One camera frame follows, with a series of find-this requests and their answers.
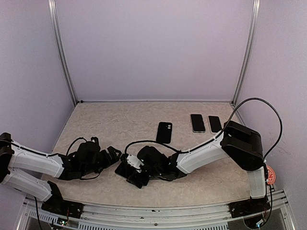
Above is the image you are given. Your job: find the dark phone case underneath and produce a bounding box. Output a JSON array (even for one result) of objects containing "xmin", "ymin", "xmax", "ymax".
[{"xmin": 156, "ymin": 122, "xmax": 173, "ymax": 144}]

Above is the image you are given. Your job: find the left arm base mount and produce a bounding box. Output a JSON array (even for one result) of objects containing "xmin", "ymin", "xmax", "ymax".
[{"xmin": 41, "ymin": 191, "xmax": 83, "ymax": 219}]

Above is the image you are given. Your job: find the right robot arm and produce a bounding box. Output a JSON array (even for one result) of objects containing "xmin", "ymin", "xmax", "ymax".
[{"xmin": 121, "ymin": 118, "xmax": 268, "ymax": 213}]

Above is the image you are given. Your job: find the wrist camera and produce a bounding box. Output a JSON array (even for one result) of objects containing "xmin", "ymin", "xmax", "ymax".
[
  {"xmin": 120, "ymin": 154, "xmax": 144, "ymax": 173},
  {"xmin": 91, "ymin": 137, "xmax": 99, "ymax": 145}
]

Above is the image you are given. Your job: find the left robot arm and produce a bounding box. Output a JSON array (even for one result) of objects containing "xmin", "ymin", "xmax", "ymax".
[{"xmin": 0, "ymin": 132, "xmax": 121, "ymax": 213}]

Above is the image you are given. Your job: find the aluminium corner post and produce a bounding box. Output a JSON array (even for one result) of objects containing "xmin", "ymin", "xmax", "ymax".
[
  {"xmin": 232, "ymin": 0, "xmax": 260, "ymax": 106},
  {"xmin": 48, "ymin": 0, "xmax": 78, "ymax": 107}
]

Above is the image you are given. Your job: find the right aluminium corner post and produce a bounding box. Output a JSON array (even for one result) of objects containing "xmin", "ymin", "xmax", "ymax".
[{"xmin": 232, "ymin": 0, "xmax": 260, "ymax": 106}]

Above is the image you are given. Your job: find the red white patterned coaster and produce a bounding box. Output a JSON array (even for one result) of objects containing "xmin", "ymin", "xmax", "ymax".
[{"xmin": 267, "ymin": 165, "xmax": 276, "ymax": 185}]

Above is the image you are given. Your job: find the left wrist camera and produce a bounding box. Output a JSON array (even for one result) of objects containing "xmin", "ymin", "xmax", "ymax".
[{"xmin": 91, "ymin": 137, "xmax": 99, "ymax": 145}]

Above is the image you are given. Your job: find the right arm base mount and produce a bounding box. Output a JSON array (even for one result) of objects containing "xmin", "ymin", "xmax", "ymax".
[{"xmin": 229, "ymin": 195, "xmax": 271, "ymax": 218}]

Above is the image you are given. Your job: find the aluminium front rail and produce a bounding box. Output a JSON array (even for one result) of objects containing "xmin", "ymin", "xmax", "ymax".
[{"xmin": 15, "ymin": 197, "xmax": 297, "ymax": 230}]

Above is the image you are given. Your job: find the left aluminium corner post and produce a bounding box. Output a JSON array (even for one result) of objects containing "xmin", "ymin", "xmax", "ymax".
[{"xmin": 48, "ymin": 0, "xmax": 78, "ymax": 107}]

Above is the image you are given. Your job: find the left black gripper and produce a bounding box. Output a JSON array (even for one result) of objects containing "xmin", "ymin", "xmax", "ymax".
[{"xmin": 81, "ymin": 146, "xmax": 121, "ymax": 176}]

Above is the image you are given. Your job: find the black phone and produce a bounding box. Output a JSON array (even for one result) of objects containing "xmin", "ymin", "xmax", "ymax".
[
  {"xmin": 190, "ymin": 114, "xmax": 206, "ymax": 132},
  {"xmin": 115, "ymin": 162, "xmax": 137, "ymax": 179},
  {"xmin": 208, "ymin": 115, "xmax": 223, "ymax": 133}
]

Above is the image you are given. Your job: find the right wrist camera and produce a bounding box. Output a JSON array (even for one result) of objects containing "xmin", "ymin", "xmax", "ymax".
[{"xmin": 120, "ymin": 154, "xmax": 144, "ymax": 173}]

